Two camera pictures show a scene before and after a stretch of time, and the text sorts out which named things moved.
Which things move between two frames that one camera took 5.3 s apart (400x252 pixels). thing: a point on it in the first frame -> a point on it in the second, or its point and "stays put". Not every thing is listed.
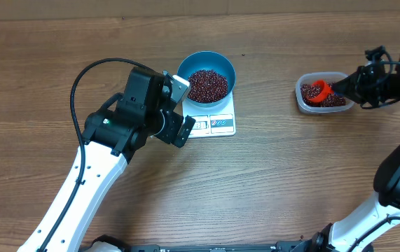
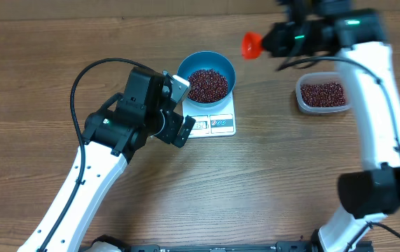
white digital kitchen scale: x=211 y=122 stays put
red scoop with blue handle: x=327 y=91 -> x=251 y=45
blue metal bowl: x=211 y=76 stays put
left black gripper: x=175 y=122 stays put
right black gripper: x=359 y=85 -> x=270 y=43
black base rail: x=279 y=246 stays put
